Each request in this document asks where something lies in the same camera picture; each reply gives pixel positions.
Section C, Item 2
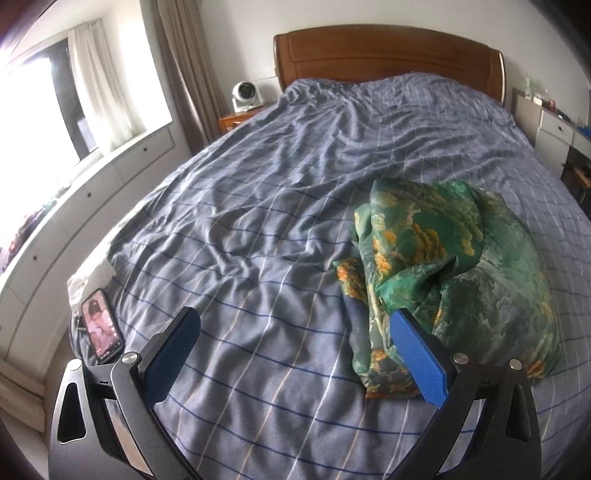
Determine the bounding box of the white desk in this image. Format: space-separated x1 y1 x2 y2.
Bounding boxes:
561 130 591 217

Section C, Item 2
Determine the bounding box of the smartphone with lit screen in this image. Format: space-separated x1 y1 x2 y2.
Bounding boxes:
81 289 124 364

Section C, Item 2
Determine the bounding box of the blue striped bed cover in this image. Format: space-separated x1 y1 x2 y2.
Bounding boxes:
97 74 590 479

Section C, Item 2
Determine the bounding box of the white bedside cabinet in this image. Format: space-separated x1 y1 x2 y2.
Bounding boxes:
512 88 574 178

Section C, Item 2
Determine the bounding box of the white sheer curtain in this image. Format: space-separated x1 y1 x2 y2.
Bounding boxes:
67 20 142 155

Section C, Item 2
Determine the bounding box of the small white desk fan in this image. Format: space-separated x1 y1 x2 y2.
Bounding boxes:
231 81 263 114

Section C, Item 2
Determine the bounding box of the green floral patterned jacket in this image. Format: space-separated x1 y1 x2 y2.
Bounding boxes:
334 179 561 398

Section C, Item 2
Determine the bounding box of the brown wooden headboard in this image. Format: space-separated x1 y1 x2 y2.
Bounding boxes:
273 24 507 103

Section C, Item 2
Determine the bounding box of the beige curtain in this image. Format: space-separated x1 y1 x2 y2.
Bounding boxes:
155 1 226 154

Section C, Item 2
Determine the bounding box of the white window-side drawer cabinet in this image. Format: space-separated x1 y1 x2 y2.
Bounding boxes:
0 126 192 416

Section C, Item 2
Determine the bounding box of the wooden nightstand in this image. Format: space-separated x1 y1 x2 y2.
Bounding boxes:
218 104 270 135

